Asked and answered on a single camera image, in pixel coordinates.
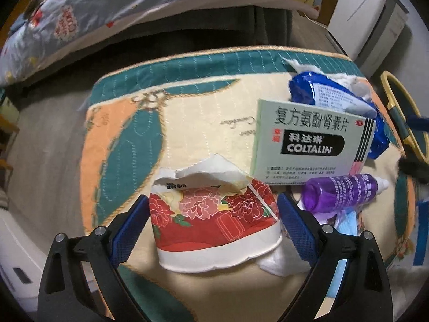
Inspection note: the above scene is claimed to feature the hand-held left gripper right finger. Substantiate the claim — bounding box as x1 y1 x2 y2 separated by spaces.
276 193 393 322

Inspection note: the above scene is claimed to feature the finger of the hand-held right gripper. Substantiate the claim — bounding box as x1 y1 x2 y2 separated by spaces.
406 115 429 132
398 159 429 184

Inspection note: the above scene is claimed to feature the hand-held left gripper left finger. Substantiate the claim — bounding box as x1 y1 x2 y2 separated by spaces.
37 195 150 322

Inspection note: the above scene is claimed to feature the teal bin with yellow rim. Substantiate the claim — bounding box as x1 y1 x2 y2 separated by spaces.
380 70 429 166

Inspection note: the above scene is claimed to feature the blue face mask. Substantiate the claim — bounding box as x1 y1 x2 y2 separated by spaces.
326 208 365 300

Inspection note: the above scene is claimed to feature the red floral paper cup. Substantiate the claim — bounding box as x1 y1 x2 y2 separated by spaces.
148 154 282 272

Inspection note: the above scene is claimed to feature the pale green medicine box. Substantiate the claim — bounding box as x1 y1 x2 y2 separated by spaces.
249 98 378 187

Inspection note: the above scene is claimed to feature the blue silver wipes packet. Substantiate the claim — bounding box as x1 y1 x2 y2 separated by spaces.
288 70 390 160

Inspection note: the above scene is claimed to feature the purple plastic bottle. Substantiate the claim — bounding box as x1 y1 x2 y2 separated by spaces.
303 173 390 213

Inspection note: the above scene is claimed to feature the printed cardboard box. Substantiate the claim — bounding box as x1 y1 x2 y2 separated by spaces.
413 199 429 266

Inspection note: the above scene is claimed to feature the patterned quilted mat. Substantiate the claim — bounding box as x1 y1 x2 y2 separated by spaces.
80 45 420 322

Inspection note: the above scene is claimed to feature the white low furniture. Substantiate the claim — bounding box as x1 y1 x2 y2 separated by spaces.
0 207 41 298

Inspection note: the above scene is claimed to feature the white air purifier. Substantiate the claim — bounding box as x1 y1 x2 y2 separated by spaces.
326 0 411 78

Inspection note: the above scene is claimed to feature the printed blue duvet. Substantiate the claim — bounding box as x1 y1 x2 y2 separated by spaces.
0 0 328 86

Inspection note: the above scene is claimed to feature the white cable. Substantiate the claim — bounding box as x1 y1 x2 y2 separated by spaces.
298 0 332 34

